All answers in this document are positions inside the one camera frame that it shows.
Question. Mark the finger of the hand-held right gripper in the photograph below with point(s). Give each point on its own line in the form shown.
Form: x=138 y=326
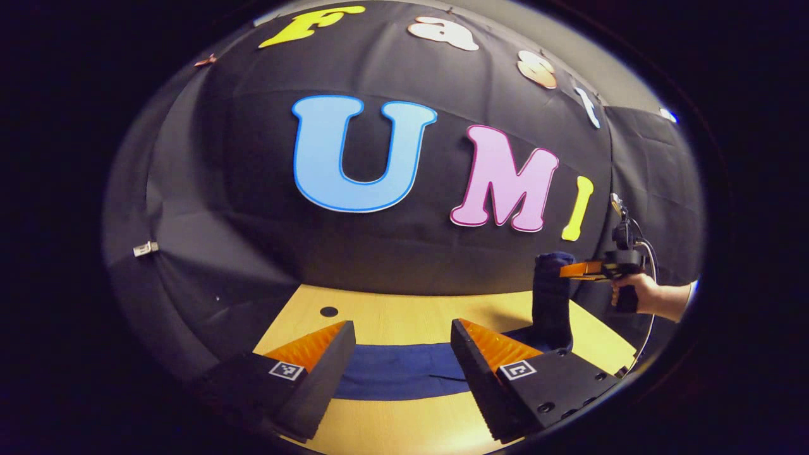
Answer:
x=581 y=274
x=581 y=265

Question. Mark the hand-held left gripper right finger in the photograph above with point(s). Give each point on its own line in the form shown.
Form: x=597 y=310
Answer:
x=483 y=379

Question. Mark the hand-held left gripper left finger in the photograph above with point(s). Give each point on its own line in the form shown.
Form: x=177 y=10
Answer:
x=319 y=385

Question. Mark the blue jeans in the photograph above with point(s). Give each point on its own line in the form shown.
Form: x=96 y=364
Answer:
x=404 y=373

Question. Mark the ceiling light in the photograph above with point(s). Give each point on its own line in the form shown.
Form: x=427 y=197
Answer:
x=669 y=115

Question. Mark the black backdrop cloth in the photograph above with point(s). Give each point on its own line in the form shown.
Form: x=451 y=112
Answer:
x=253 y=240

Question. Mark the small white clip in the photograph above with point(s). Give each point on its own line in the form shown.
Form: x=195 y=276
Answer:
x=145 y=248

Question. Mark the small orange clip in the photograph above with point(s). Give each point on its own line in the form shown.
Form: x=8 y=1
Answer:
x=205 y=60

